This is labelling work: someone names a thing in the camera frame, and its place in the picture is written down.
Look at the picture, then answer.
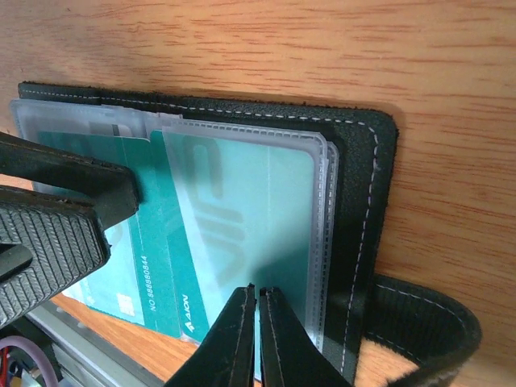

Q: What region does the teal VIP card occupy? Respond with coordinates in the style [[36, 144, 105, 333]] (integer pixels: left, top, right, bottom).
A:
[[37, 131, 209, 342]]

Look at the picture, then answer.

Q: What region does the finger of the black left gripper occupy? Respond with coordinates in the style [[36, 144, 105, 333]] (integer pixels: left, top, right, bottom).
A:
[[1, 185, 110, 326], [1, 133, 139, 229]]

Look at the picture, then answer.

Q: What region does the black leather card holder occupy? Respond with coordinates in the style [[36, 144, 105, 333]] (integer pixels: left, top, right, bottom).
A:
[[19, 81, 482, 386]]

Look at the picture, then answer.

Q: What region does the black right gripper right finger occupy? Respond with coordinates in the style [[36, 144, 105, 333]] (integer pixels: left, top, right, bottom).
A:
[[259, 287, 350, 387]]

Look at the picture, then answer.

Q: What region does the teal card in sleeve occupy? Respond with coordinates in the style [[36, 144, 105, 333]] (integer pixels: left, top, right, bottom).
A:
[[160, 124, 339, 352]]

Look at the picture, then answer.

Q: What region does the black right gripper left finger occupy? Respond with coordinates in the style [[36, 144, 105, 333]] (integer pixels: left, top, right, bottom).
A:
[[164, 284, 256, 387]]

